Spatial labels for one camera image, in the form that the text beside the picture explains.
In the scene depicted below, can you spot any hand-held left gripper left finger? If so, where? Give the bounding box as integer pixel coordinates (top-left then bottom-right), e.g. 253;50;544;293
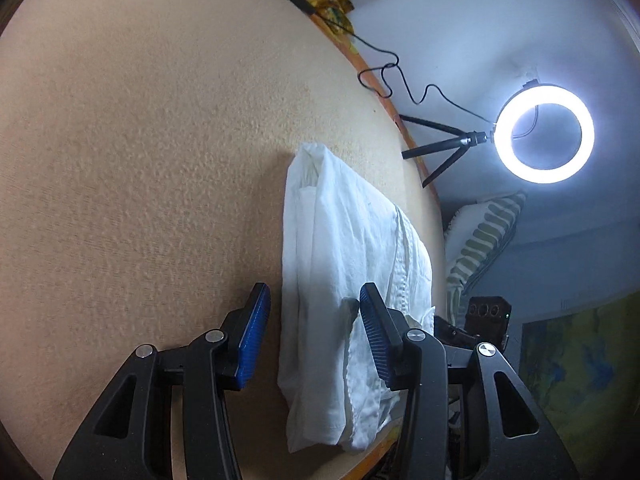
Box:
52;282;272;480

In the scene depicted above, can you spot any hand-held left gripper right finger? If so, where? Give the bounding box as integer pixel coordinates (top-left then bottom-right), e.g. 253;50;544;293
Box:
359;282;581;480

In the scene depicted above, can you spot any white shirt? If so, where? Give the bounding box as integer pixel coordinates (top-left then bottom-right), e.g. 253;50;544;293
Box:
277;141;435;453

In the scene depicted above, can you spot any green striped pillow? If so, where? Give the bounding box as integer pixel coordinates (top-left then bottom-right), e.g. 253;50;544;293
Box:
444;192;527;328

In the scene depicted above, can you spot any small black tripod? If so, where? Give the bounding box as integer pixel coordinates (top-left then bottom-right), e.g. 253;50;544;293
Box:
398;114;497;189

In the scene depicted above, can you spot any beige blanket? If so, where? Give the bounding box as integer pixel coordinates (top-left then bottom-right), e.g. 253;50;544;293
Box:
0;0;448;480

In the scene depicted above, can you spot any yellow green wall painting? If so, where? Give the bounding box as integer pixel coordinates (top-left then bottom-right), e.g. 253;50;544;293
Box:
520;292;640;442

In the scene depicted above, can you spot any white ring light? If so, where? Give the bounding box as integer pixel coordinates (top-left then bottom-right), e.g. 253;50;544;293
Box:
492;80;596;186

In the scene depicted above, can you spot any black ring light cable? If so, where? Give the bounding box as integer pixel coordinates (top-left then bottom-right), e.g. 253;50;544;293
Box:
300;5;541;136

